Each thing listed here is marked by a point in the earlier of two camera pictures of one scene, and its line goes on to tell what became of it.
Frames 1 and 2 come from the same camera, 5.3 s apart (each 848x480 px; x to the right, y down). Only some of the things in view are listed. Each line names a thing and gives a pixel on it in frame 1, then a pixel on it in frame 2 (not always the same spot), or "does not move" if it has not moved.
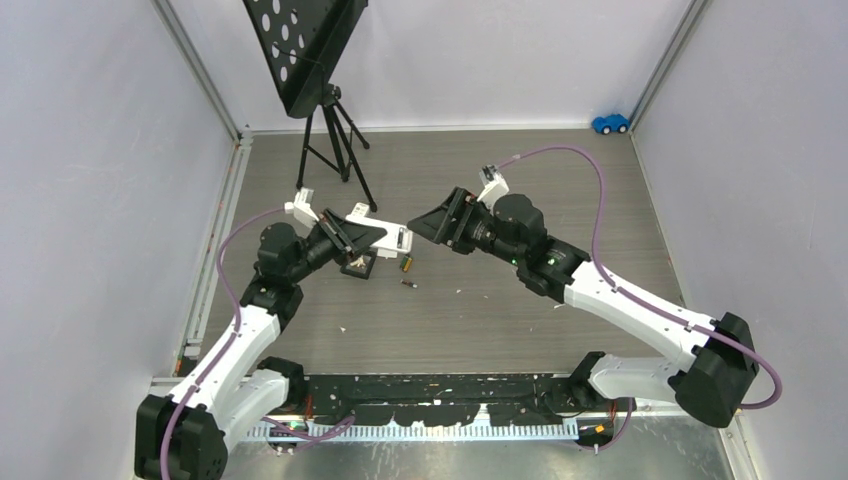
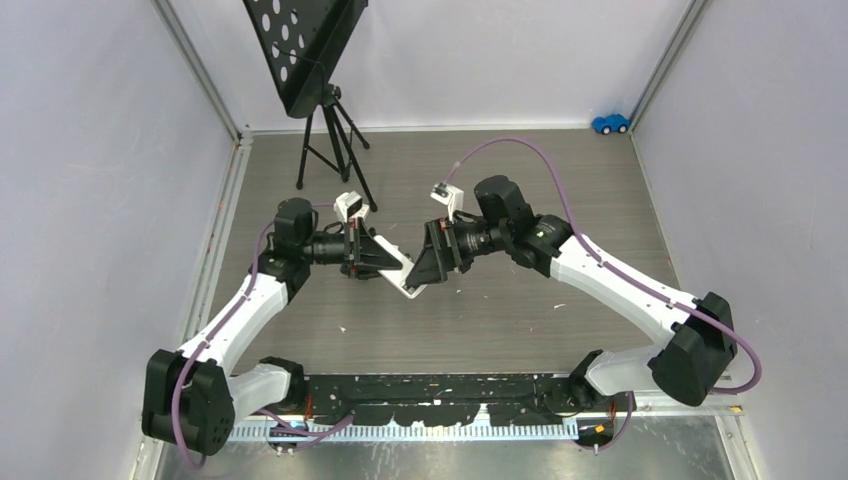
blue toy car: (611, 123) does not move
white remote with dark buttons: (397, 239) -> (398, 276)
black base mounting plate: (448, 399) does not move
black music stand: (298, 43) does not move
